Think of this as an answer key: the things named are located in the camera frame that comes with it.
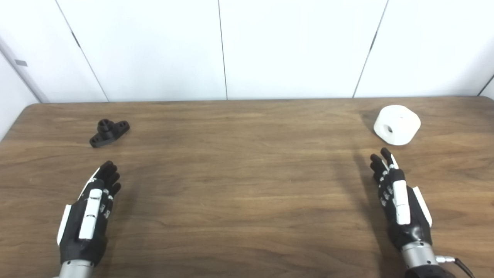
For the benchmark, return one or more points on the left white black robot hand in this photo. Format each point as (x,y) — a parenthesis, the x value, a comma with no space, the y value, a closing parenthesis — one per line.
(87,231)

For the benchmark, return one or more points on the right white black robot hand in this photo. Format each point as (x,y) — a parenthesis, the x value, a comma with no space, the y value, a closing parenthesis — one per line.
(401,204)

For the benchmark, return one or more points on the round white plastic piece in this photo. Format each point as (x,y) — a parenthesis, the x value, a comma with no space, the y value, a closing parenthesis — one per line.
(401,121)

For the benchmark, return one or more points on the black flanged holder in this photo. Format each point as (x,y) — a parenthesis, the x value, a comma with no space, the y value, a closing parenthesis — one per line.
(106,133)

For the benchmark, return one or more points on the small grey wall tag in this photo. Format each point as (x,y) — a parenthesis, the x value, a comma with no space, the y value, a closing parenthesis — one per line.
(21,63)

